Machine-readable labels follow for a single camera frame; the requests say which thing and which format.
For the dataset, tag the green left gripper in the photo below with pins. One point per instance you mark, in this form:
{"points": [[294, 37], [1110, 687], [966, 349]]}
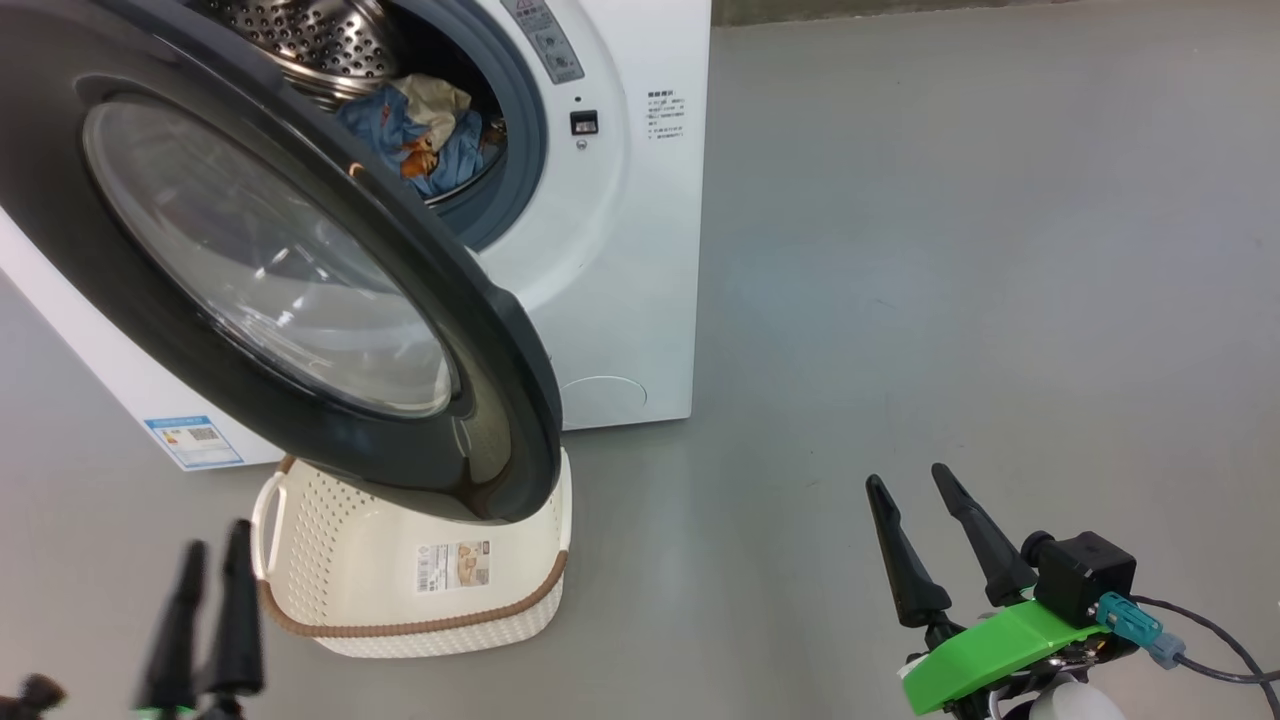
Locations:
{"points": [[190, 714]]}

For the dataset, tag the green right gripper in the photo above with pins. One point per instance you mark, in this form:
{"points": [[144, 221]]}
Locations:
{"points": [[990, 650]]}

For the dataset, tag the dark round washer door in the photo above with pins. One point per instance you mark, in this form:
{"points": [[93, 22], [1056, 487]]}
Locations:
{"points": [[250, 250]]}

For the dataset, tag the blue printed garment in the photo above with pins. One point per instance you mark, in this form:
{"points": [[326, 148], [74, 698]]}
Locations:
{"points": [[375, 125]]}

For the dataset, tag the cream printed garment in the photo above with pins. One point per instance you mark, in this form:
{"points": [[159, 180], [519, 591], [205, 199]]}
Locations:
{"points": [[435, 100]]}

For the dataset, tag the cream perforated laundry basket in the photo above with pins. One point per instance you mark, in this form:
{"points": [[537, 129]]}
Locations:
{"points": [[350, 580]]}

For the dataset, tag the basket product label sticker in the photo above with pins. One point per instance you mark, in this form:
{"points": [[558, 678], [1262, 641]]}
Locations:
{"points": [[453, 566]]}

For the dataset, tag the white front-load washing machine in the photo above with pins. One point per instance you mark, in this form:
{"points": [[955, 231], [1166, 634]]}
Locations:
{"points": [[620, 270]]}

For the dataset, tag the black washer door latch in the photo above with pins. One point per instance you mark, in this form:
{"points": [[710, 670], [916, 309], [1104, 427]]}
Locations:
{"points": [[584, 122]]}

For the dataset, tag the grey rubber door gasket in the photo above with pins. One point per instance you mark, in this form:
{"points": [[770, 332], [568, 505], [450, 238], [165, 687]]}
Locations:
{"points": [[520, 150]]}

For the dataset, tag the blue energy label sticker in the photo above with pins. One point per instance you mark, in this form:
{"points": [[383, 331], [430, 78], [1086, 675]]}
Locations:
{"points": [[195, 442]]}

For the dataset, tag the round washer filter cover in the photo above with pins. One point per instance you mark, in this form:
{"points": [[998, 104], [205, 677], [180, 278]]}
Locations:
{"points": [[603, 402]]}

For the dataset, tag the printed text label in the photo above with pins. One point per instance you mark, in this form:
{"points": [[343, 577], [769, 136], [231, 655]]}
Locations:
{"points": [[665, 115]]}

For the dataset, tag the perforated steel washer drum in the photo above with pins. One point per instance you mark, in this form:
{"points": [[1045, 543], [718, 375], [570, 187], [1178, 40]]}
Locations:
{"points": [[300, 35]]}

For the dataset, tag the grey warning label sticker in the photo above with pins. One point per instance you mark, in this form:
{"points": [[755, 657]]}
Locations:
{"points": [[545, 40]]}

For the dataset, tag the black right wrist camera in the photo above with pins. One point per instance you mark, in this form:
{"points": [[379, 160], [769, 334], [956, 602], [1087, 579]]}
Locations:
{"points": [[1085, 570]]}

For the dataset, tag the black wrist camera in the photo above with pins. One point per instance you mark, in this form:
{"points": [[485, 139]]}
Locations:
{"points": [[30, 698], [1085, 570]]}

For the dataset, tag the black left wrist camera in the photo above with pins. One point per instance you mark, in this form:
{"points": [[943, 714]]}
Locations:
{"points": [[30, 698]]}

